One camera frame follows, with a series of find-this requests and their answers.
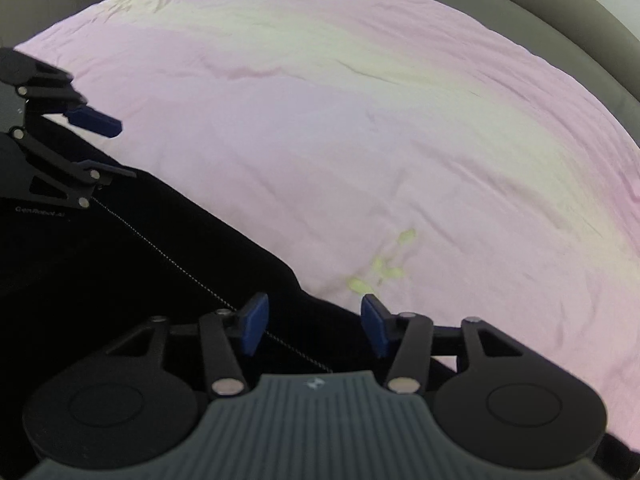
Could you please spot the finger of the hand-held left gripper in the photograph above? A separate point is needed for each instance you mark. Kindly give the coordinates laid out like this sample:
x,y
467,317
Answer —
x,y
95,174
95,120

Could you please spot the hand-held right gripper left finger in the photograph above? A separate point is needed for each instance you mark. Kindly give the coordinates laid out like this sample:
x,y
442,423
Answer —
x,y
255,322

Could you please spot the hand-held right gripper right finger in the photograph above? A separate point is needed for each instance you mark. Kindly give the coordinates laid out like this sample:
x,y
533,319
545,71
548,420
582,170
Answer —
x,y
375,322

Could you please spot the black sweater white cuff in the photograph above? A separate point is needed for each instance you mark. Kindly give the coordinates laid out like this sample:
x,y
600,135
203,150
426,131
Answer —
x,y
150,250

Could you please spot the pink floral bedsheet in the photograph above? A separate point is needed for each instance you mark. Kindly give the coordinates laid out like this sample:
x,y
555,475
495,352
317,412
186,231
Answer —
x,y
350,135

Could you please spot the grey padded headboard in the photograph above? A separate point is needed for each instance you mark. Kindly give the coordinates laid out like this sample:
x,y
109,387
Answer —
x,y
575,25

